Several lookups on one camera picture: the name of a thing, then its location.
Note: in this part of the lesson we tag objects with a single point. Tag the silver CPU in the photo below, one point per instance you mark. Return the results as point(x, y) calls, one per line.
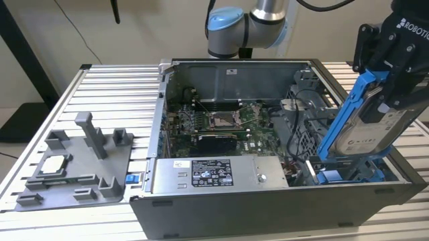
point(52, 164)

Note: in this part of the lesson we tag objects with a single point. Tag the thin metal locking lever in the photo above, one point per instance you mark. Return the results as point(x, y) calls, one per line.
point(204, 106)

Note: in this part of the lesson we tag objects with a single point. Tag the CPU socket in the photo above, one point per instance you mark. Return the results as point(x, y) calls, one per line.
point(222, 121)

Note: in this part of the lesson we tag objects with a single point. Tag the hard disk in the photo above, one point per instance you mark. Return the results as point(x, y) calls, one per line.
point(361, 140)

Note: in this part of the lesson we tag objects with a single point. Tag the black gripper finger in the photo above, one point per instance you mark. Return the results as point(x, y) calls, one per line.
point(366, 45)
point(398, 75)

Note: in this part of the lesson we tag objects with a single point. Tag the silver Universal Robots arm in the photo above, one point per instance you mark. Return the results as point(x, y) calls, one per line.
point(234, 32)

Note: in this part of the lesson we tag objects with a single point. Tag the grey disk bay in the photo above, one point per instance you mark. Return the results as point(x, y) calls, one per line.
point(313, 170)

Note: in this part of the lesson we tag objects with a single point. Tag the black graphics card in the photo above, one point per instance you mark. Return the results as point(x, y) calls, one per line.
point(215, 144)

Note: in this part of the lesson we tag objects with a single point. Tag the black floor base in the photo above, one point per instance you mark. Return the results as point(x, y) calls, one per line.
point(20, 123)

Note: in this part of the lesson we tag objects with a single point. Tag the blue disk carrier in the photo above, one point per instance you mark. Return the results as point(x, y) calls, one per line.
point(330, 177)

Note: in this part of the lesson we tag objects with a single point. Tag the black slanted pole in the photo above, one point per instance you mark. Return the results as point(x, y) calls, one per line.
point(20, 45)

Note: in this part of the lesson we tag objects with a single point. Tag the grey plastic parts rack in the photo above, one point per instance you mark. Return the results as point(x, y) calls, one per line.
point(83, 170)

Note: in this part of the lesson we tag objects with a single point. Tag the silver power supply unit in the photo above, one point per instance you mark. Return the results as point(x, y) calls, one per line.
point(247, 173)

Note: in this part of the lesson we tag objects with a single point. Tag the black open PC case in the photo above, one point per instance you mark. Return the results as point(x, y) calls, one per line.
point(234, 216)

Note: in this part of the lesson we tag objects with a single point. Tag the black table corner cap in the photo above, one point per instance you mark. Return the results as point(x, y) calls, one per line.
point(85, 66)
point(350, 63)

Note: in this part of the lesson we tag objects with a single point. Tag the RAM slot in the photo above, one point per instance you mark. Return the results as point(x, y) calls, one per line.
point(215, 105)

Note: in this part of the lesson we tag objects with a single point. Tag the blue case latch tab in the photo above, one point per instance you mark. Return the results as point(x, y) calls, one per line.
point(131, 179)

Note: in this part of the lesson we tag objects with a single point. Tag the green motherboard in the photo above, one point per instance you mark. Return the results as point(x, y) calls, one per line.
point(258, 140)

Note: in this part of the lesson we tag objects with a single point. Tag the grey metal drive cage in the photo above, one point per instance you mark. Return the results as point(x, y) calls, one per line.
point(301, 100)

